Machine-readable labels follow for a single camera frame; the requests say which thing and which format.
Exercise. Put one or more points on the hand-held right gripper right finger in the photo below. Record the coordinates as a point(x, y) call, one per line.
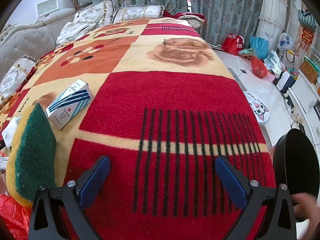
point(230, 182)

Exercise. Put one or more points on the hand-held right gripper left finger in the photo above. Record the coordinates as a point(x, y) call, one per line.
point(96, 180)

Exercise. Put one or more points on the black round trash bin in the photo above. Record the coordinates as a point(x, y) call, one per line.
point(295, 165)

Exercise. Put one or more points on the yellow green scouring sponge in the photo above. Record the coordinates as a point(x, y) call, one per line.
point(35, 150)

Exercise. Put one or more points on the white blue striped medicine box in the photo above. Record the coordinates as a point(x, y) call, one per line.
point(67, 105)

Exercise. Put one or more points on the person's left hand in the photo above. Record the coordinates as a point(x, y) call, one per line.
point(306, 206)

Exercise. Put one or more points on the cat print round stool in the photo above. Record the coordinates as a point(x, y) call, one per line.
point(258, 107)

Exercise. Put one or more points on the crinkled red plastic bag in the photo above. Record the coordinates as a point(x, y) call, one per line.
point(12, 217)

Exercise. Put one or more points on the red orange printed blanket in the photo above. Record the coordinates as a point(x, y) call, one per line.
point(162, 92)

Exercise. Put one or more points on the white tv cabinet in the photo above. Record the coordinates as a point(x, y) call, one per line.
point(307, 97)

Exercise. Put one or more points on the dark blue white bag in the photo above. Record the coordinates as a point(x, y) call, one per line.
point(286, 81)

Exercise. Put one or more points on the knotted red plastic bag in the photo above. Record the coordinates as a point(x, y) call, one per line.
point(258, 67)

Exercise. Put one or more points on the silvery foil bag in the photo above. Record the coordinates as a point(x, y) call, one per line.
point(273, 63)

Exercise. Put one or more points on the green shiny packet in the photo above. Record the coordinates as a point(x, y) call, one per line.
point(246, 52)

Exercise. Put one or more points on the beaded white embroidered cushion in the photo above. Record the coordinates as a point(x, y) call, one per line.
point(13, 77)

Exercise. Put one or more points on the red shopping bag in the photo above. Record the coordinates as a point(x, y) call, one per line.
point(232, 45)

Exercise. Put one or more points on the white yellow trimmed tote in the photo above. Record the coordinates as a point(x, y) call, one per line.
point(291, 58)

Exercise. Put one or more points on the blue shopping bag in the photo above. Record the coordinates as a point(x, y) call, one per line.
point(260, 47)

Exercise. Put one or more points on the white blue printed plastic bag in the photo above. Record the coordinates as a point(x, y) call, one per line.
point(285, 42)

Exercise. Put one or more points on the small dark object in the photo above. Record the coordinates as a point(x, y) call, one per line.
point(165, 42)

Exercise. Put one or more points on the grey tufted sofa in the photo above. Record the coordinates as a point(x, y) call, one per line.
point(27, 40)

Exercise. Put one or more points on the small red hanging decoration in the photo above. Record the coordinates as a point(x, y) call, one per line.
point(308, 36)

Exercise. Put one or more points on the square fringed embroidered cushion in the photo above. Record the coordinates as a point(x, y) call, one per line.
point(95, 11)

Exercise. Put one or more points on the red satin cloth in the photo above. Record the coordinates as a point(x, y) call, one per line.
point(185, 16)

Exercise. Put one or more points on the embroidered bolster cushion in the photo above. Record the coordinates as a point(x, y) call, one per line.
point(137, 12)

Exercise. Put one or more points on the green white striped tote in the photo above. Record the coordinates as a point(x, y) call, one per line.
point(306, 18)

